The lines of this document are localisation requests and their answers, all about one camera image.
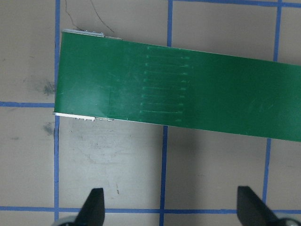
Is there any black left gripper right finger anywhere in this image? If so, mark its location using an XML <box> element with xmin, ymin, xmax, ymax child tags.
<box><xmin>237</xmin><ymin>186</ymin><xmax>279</xmax><ymax>226</ymax></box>

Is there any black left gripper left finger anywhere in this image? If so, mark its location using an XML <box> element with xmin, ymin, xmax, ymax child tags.
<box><xmin>74</xmin><ymin>188</ymin><xmax>104</xmax><ymax>226</ymax></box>

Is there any green conveyor belt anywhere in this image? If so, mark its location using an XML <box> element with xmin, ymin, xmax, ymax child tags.
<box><xmin>54</xmin><ymin>30</ymin><xmax>301</xmax><ymax>141</ymax></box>

